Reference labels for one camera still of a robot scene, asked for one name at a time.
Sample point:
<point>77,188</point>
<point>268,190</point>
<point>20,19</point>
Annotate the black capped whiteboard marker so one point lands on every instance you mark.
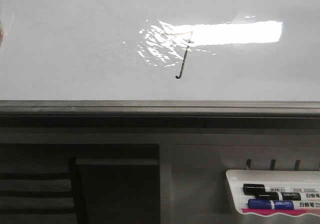
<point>250,189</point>

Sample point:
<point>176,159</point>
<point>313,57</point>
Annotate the blue deli whiteboard marker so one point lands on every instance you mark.
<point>282,205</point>

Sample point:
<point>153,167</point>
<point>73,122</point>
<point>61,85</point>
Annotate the white marker tray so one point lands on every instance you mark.
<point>238,200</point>

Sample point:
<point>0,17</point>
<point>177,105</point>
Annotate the black striped chair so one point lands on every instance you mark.
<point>76,193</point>

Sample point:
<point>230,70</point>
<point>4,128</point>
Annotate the white whiteboard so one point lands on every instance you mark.
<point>215,54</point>

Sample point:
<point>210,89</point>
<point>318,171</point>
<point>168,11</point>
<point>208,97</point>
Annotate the dark metal hook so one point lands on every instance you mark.
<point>272,164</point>
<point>248,164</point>
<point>297,165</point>

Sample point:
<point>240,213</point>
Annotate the black deli whiteboard marker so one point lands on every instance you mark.
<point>288,196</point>

